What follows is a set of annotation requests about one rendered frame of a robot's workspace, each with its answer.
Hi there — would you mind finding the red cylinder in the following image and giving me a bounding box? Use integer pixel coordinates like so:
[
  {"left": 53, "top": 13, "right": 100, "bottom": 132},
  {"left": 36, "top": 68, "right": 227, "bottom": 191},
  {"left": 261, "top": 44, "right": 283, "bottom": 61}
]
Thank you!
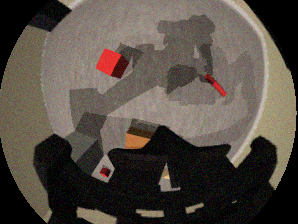
[{"left": 204, "top": 73, "right": 226, "bottom": 96}]

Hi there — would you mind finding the orange square block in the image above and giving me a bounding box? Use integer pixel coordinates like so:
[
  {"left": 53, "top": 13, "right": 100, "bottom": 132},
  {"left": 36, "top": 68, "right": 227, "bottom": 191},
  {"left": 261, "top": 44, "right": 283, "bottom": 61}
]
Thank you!
[{"left": 125, "top": 127, "right": 154, "bottom": 149}]

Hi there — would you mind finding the red cube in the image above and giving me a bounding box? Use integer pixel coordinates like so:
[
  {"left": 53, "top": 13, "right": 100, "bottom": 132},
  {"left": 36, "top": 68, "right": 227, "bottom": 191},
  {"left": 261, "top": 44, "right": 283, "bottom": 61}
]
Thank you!
[
  {"left": 96, "top": 48, "right": 129, "bottom": 79},
  {"left": 100, "top": 168, "right": 110, "bottom": 177}
]

